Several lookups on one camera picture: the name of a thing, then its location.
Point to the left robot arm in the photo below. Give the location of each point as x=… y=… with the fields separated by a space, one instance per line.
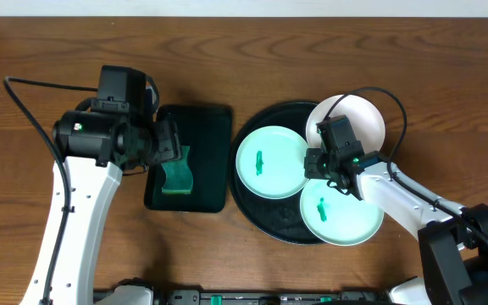
x=94 y=150

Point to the mint green plate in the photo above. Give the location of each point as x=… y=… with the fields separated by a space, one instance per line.
x=336 y=218
x=269 y=162

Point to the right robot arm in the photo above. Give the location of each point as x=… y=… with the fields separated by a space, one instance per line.
x=453 y=239

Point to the black round tray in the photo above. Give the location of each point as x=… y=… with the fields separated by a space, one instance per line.
x=279 y=218

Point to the green sponge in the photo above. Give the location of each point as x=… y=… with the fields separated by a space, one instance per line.
x=178 y=175

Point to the white pink plate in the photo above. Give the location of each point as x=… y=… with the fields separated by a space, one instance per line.
x=366 y=120

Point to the mint green plate front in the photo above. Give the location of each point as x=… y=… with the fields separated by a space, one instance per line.
x=336 y=218

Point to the black rectangular tray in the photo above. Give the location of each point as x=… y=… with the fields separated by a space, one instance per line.
x=207 y=131

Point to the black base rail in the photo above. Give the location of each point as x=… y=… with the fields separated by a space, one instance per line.
x=194 y=297

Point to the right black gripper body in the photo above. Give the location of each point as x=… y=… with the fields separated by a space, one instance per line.
x=318 y=166

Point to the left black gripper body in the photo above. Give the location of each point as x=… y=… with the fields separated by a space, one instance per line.
x=172 y=139

